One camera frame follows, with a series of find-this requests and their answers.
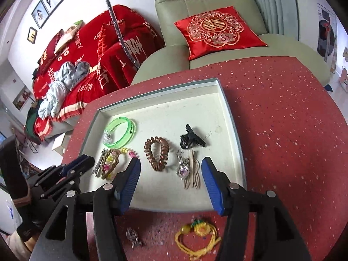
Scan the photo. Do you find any silver bar hair clip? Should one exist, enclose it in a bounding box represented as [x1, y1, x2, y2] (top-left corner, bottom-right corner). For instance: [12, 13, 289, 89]
[91, 149, 107, 176]

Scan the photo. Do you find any pink yellow bead bracelet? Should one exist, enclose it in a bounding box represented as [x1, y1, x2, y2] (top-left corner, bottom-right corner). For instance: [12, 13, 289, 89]
[104, 147, 139, 182]

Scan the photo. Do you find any yellow cord bracelet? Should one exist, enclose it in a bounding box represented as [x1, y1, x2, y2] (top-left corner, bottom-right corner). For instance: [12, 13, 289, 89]
[174, 218, 223, 261]

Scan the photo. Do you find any small silver charm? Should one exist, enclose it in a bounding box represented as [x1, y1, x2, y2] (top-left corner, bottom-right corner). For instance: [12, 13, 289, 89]
[126, 228, 144, 249]

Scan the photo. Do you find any green plastic bangle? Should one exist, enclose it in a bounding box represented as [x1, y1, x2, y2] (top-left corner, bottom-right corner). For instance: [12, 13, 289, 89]
[103, 117, 136, 149]

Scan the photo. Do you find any beige hair clip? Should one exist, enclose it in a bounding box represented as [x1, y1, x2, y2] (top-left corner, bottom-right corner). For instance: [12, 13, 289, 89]
[183, 149, 201, 190]

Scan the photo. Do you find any brown coil hair tie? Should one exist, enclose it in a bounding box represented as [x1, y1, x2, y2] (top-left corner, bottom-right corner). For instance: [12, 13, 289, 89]
[143, 136, 170, 172]

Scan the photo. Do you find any silver heart pendant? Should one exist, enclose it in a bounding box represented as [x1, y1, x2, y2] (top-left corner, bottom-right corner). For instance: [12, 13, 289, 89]
[176, 150, 191, 180]

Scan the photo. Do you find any black claw hair clip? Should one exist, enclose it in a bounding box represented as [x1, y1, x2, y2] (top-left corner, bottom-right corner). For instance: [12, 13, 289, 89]
[180, 124, 206, 150]

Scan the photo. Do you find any grey jewelry tray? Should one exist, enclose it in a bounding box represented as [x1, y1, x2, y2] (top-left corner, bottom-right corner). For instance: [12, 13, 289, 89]
[81, 78, 247, 212]

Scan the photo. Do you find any left hand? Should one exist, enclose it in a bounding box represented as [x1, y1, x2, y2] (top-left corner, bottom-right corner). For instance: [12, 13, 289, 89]
[5, 231, 40, 261]

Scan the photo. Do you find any light blue clothes pile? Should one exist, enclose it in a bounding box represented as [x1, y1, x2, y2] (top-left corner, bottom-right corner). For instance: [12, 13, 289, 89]
[38, 61, 90, 120]

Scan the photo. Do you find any sofa with red cover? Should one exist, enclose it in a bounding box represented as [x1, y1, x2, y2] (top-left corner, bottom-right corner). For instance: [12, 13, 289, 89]
[30, 5, 165, 140]

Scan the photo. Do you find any long red sofa pillow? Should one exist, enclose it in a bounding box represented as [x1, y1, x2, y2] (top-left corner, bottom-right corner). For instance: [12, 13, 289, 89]
[38, 29, 64, 74]

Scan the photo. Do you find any green leather armchair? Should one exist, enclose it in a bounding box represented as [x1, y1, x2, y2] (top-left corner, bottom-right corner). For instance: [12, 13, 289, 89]
[132, 0, 331, 85]

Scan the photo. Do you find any red embroidered cushion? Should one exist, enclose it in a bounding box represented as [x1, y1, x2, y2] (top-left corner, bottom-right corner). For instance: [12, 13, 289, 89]
[174, 6, 267, 61]

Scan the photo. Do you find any teal curtain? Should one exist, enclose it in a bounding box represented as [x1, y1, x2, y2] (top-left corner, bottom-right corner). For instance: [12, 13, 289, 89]
[255, 0, 299, 40]

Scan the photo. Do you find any small picture frame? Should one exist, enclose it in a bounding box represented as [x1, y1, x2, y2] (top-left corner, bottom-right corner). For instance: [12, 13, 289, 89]
[27, 27, 37, 44]

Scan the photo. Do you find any double picture frame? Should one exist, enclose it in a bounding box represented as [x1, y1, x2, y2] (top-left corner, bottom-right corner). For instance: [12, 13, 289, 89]
[31, 0, 63, 29]

